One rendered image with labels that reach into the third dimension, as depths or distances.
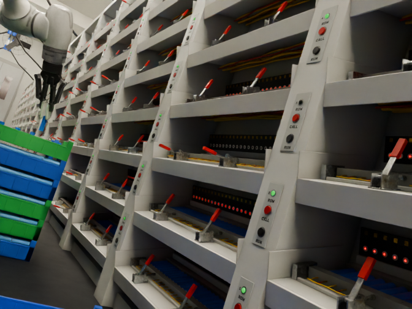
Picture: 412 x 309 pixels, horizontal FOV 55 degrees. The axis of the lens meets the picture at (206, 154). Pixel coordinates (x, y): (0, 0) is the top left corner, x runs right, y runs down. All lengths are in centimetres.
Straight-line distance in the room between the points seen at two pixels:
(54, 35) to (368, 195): 130
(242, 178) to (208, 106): 32
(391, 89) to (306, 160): 19
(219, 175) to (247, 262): 26
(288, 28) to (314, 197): 44
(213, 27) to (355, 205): 99
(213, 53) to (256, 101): 36
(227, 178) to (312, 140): 25
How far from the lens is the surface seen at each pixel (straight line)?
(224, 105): 105
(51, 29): 164
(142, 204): 134
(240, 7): 144
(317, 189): 70
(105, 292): 138
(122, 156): 163
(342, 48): 83
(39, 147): 162
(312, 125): 76
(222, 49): 121
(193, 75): 142
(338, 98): 76
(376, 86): 71
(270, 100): 90
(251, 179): 85
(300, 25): 95
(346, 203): 66
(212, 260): 89
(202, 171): 102
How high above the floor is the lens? 41
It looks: 7 degrees up
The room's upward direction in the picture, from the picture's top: 18 degrees clockwise
